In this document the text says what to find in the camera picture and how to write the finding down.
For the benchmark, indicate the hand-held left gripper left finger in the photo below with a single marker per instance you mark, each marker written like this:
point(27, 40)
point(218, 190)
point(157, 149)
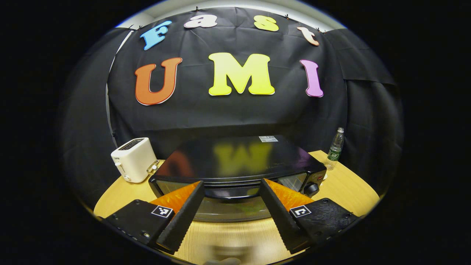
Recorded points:
point(184, 219)

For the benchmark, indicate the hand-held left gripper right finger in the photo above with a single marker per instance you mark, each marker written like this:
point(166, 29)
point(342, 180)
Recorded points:
point(279, 219)

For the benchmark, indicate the black electric oven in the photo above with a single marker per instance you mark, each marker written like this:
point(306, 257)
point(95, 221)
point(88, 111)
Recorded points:
point(235, 158)

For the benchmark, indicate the small clear glass cup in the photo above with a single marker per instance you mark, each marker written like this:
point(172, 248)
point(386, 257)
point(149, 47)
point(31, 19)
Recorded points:
point(153, 167)

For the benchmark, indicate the white toaster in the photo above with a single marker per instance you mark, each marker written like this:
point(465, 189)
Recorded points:
point(134, 158)

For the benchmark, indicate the clear plastic water bottle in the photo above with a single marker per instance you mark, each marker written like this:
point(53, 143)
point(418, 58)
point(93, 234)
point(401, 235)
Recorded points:
point(335, 149)

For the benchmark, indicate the black backdrop cloth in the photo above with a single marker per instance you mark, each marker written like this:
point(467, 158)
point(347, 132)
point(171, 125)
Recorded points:
point(228, 114)

